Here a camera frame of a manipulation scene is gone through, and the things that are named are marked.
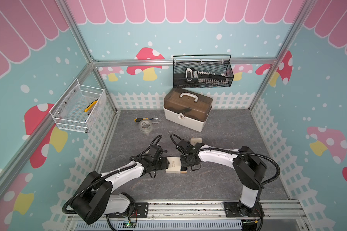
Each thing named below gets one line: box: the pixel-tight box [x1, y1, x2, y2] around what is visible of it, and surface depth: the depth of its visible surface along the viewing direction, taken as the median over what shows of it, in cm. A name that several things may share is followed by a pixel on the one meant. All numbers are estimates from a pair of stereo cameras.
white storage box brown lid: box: [162, 88, 213, 133], surface depth 99 cm
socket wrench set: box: [185, 67, 229, 85], surface depth 91 cm
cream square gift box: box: [165, 156, 188, 174], surface depth 88 cm
